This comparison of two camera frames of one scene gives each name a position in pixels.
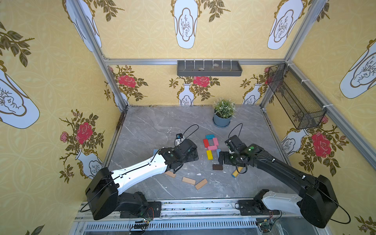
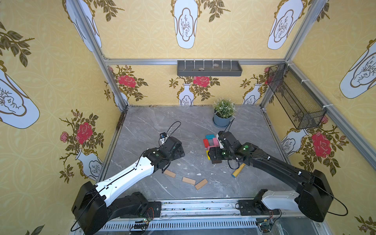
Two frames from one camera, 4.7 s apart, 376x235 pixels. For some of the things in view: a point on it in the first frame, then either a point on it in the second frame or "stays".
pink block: [215, 141] stays
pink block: [212, 148] stays
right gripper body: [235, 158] to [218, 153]
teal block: [210, 136] stays
